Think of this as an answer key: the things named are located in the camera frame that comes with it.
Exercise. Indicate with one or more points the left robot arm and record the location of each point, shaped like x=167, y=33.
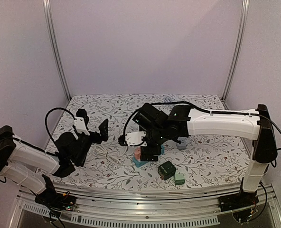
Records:
x=17, y=155

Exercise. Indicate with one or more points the left aluminium frame post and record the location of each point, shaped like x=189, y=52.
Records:
x=55, y=49

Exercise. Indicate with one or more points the light green plug adapter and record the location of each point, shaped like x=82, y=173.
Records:
x=179, y=179

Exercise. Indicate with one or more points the aluminium front rail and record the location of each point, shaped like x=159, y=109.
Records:
x=191, y=208

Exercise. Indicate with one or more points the teal power strip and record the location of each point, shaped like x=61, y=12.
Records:
x=146, y=157

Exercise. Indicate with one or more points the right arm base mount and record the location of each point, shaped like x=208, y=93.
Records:
x=242, y=204

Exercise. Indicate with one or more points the light blue power strip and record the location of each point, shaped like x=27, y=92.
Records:
x=182, y=143

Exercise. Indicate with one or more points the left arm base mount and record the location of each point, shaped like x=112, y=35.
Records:
x=56, y=201

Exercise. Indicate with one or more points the right aluminium frame post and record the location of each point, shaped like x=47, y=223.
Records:
x=237, y=49

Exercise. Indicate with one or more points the dark green cube adapter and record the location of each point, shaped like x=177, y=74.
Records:
x=166, y=170

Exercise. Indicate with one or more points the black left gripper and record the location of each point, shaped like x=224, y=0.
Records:
x=103, y=133

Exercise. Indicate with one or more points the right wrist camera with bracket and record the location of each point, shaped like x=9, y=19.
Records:
x=134, y=139

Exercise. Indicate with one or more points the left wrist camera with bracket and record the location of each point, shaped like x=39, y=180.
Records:
x=80, y=126

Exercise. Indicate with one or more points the floral patterned table mat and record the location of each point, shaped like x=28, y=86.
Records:
x=208, y=160

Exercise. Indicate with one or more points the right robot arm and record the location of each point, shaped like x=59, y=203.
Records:
x=253, y=124

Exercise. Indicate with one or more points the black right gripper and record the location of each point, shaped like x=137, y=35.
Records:
x=150, y=152

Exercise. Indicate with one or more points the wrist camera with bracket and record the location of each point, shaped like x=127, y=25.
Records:
x=80, y=126
x=134, y=139

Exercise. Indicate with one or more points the aluminium frame post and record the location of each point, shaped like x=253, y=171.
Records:
x=55, y=49
x=237, y=49

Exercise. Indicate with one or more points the pink plug adapter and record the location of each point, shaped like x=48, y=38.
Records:
x=137, y=154

